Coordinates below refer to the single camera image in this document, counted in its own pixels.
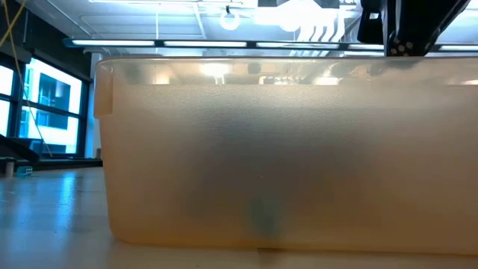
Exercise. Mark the thin wooden board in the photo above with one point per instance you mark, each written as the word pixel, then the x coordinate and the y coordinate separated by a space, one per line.
pixel 186 149

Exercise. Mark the white standoff foot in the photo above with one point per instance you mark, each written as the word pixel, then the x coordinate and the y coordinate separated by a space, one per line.
pixel 9 168

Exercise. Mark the large glass window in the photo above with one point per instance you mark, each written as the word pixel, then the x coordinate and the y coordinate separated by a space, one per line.
pixel 52 93

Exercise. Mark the black aluminium table frame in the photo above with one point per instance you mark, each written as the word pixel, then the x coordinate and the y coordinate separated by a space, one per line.
pixel 67 163

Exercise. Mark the small teal die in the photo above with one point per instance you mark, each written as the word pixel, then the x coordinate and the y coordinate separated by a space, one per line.
pixel 265 220
pixel 24 171

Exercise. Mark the black ceiling light track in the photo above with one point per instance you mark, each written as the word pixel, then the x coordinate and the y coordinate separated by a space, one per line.
pixel 158 43

